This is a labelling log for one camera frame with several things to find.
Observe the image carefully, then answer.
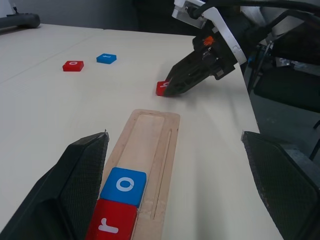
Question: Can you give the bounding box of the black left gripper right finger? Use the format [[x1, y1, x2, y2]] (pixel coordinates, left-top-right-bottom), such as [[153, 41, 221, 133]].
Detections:
[[240, 130, 320, 240]]

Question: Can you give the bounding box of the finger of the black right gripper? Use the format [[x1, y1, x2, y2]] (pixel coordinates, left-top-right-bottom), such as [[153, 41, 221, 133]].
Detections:
[[165, 51, 209, 81], [164, 59, 216, 98]]

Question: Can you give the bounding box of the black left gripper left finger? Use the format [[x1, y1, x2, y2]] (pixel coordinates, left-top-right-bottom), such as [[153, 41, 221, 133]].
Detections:
[[0, 131, 110, 240]]

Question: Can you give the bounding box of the red letter b block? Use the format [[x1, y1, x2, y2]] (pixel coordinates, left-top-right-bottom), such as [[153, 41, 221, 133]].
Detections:
[[155, 80, 173, 97]]

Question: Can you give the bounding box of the red letter o block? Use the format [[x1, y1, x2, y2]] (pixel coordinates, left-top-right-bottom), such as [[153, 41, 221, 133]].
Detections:
[[62, 60, 85, 73]]

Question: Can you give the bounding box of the red letter r block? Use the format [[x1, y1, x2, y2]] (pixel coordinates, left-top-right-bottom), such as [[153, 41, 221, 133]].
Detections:
[[84, 199, 139, 240]]

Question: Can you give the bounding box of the blue letter o block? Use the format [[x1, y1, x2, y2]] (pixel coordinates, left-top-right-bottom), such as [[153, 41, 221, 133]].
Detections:
[[99, 167, 148, 208]]

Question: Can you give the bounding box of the long wooden letter tray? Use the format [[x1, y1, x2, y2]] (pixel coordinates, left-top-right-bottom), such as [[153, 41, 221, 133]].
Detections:
[[84, 109, 181, 240]]

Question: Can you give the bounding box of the blue letter t block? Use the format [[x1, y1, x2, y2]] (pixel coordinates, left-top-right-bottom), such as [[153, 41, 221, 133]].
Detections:
[[96, 53, 118, 65]]

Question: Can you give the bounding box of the black chair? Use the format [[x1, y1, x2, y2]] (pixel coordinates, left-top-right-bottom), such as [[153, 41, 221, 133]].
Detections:
[[247, 19, 320, 161]]

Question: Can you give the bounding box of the dark grey handheld controller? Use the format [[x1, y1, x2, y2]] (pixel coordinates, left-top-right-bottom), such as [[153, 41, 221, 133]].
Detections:
[[0, 12, 41, 32]]

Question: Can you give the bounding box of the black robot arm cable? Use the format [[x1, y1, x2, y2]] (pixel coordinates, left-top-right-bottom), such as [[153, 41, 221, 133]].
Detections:
[[186, 0, 320, 33]]

